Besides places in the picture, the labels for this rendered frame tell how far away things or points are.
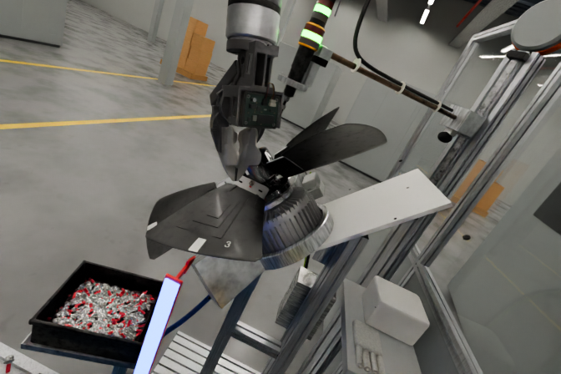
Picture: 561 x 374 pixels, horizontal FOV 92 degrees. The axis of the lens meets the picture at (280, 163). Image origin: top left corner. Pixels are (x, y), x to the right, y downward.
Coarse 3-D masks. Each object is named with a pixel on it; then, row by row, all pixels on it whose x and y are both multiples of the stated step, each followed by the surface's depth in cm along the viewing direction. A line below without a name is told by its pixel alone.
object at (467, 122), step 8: (456, 112) 85; (464, 112) 83; (472, 112) 82; (448, 120) 87; (456, 120) 85; (464, 120) 82; (472, 120) 84; (480, 120) 85; (456, 128) 84; (464, 128) 84; (472, 128) 85; (464, 136) 90; (472, 136) 88
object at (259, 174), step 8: (264, 152) 73; (264, 160) 72; (248, 168) 71; (256, 168) 71; (264, 168) 72; (248, 176) 72; (256, 176) 72; (264, 176) 72; (272, 176) 74; (264, 184) 74; (272, 184) 75; (280, 184) 74; (288, 184) 76; (272, 192) 72; (280, 192) 73
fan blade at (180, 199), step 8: (200, 184) 81; (208, 184) 80; (176, 192) 84; (184, 192) 82; (192, 192) 80; (200, 192) 79; (160, 200) 85; (168, 200) 83; (176, 200) 81; (184, 200) 79; (192, 200) 78; (160, 208) 82; (168, 208) 80; (176, 208) 78; (152, 216) 80; (160, 216) 79; (168, 216) 77; (152, 240) 73; (152, 248) 72; (160, 248) 71; (168, 248) 71; (152, 256) 70
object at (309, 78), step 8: (320, 48) 57; (320, 56) 57; (328, 56) 58; (312, 64) 58; (320, 64) 58; (312, 72) 58; (280, 80) 57; (288, 80) 56; (304, 80) 60; (312, 80) 59; (304, 88) 58
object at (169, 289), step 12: (168, 288) 36; (168, 300) 36; (156, 312) 37; (168, 312) 37; (156, 324) 38; (156, 336) 39; (144, 348) 40; (156, 348) 40; (144, 360) 41; (144, 372) 42
